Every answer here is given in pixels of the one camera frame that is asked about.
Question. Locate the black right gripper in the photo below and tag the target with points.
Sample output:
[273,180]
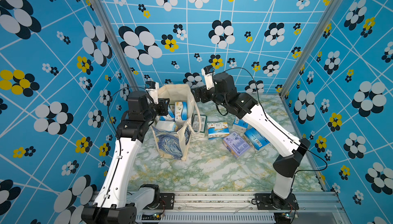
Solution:
[199,91]

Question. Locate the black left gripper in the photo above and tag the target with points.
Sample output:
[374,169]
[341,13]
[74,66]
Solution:
[163,106]

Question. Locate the blue tissue pack white top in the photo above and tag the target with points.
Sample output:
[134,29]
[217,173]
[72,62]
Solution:
[169,117]

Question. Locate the colourful small tissue pack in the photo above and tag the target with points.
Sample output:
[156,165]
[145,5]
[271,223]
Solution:
[217,130]

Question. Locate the cream canvas tote bag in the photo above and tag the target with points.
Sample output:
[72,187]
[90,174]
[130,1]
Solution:
[175,145]

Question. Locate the blue white tissue box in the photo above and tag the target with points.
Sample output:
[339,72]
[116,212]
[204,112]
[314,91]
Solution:
[180,111]

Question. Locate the purple tissue pack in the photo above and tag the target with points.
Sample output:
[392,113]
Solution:
[236,145]

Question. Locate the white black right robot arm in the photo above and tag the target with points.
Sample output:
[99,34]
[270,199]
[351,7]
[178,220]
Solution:
[291,150]

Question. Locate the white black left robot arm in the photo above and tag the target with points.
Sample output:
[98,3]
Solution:
[110,205]

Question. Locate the green white tissue pack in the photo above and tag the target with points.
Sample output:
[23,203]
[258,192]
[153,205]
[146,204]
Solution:
[199,125]

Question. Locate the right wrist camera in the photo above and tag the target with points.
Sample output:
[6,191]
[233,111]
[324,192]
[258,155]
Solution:
[208,72]

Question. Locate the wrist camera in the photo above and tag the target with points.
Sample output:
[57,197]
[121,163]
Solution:
[152,89]
[208,72]

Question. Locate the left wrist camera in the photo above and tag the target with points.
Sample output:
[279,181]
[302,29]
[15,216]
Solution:
[152,89]

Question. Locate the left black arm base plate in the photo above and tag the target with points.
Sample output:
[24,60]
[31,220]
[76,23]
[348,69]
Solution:
[166,202]

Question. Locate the aluminium front rail frame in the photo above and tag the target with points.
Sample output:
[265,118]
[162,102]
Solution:
[237,208]

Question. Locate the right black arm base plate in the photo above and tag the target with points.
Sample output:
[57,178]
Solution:
[271,201]

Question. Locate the left aluminium corner post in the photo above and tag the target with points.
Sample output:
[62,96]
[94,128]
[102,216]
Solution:
[106,24]

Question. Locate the aluminium corner post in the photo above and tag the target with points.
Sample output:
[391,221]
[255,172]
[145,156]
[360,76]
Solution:
[106,24]
[311,44]

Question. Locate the right aluminium corner post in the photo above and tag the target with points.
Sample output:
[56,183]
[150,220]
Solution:
[311,44]

